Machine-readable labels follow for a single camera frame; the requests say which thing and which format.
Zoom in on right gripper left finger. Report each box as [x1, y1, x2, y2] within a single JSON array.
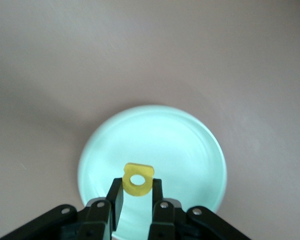
[[0, 177, 125, 240]]

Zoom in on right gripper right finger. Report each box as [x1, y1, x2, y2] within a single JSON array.
[[147, 178, 253, 240]]

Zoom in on yellow foam letter a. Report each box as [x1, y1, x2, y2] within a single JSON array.
[[121, 162, 155, 197]]

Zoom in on green plate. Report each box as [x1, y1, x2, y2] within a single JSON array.
[[77, 104, 228, 240]]

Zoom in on brown table cover sheet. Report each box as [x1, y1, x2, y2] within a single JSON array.
[[0, 0, 300, 240]]

